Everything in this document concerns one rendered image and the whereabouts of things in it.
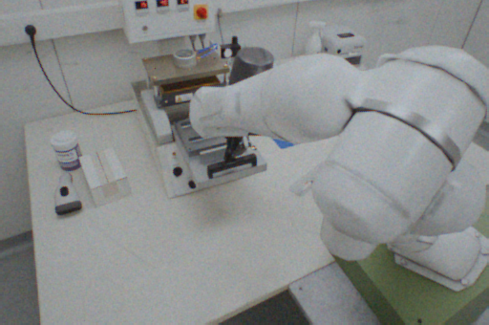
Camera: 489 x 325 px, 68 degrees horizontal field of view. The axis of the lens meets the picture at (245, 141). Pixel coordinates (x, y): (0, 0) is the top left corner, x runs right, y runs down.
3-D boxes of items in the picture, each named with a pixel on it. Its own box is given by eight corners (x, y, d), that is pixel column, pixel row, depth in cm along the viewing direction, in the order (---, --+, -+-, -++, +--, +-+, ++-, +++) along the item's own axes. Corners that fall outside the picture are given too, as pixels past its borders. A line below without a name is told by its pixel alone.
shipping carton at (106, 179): (84, 174, 135) (77, 156, 130) (119, 164, 140) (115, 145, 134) (93, 208, 122) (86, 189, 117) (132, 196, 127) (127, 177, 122)
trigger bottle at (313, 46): (302, 69, 197) (308, 23, 182) (304, 62, 203) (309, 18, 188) (318, 71, 196) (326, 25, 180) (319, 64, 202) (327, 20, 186)
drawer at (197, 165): (171, 135, 126) (169, 116, 121) (230, 120, 133) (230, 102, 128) (198, 192, 105) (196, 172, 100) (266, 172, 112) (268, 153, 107)
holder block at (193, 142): (174, 127, 122) (174, 121, 121) (229, 116, 129) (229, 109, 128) (188, 158, 111) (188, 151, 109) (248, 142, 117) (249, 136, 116)
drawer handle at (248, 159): (206, 175, 105) (206, 164, 102) (254, 162, 110) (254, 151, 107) (209, 179, 103) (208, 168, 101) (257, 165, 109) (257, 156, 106)
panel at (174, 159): (174, 197, 127) (162, 145, 122) (252, 174, 137) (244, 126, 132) (175, 199, 125) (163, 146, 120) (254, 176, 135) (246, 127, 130)
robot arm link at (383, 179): (469, 185, 49) (591, 182, 32) (399, 288, 48) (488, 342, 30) (352, 99, 51) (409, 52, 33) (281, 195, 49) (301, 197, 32)
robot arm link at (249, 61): (231, 146, 75) (279, 146, 77) (242, 106, 64) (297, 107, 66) (224, 79, 84) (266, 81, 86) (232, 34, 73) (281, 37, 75)
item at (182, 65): (141, 73, 142) (137, 41, 134) (217, 60, 152) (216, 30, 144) (156, 104, 124) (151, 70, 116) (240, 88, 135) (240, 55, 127)
